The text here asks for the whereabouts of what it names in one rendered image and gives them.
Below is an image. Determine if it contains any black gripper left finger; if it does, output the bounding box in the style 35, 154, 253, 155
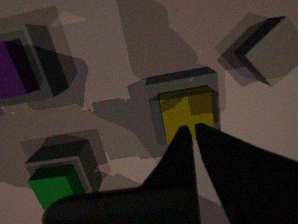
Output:
42, 125, 201, 224

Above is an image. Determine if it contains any yellow button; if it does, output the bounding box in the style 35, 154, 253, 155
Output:
145, 66, 221, 145

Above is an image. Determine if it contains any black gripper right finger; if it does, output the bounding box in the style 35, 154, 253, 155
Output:
195, 123, 298, 224

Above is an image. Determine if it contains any green button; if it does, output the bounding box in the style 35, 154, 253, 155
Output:
24, 140, 103, 210

